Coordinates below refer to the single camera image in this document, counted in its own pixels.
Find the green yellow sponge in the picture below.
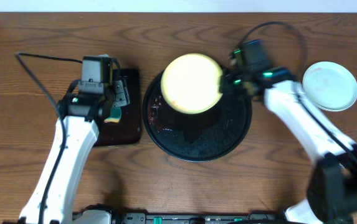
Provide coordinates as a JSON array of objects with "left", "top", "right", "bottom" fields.
[{"left": 104, "top": 107, "right": 122, "bottom": 123}]

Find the yellow plate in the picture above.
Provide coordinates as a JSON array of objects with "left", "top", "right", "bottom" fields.
[{"left": 160, "top": 54, "right": 223, "bottom": 114}]

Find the light blue plate top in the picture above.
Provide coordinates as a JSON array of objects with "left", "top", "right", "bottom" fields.
[{"left": 302, "top": 62, "right": 357, "bottom": 111}]

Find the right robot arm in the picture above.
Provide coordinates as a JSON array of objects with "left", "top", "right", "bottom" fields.
[{"left": 220, "top": 40, "right": 357, "bottom": 223}]

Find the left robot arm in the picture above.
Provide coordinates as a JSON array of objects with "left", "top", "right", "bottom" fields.
[{"left": 16, "top": 52, "right": 128, "bottom": 223}]

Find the dark rectangular tray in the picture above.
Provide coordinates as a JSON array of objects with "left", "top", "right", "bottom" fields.
[{"left": 94, "top": 68, "right": 141, "bottom": 147}]

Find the black round tray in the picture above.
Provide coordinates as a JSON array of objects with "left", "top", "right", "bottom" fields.
[{"left": 142, "top": 73, "right": 252, "bottom": 162}]

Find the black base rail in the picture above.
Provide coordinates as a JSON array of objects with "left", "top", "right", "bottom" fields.
[{"left": 72, "top": 212, "right": 287, "bottom": 224}]

